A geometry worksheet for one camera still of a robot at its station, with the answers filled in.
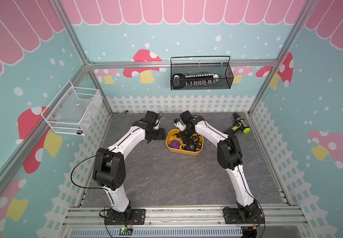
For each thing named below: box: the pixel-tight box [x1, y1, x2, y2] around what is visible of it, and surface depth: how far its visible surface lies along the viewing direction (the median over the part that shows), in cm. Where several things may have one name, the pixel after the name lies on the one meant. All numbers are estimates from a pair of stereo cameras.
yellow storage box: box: [165, 128, 204, 157], surface depth 98 cm
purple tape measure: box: [167, 139, 181, 150], surface depth 101 cm
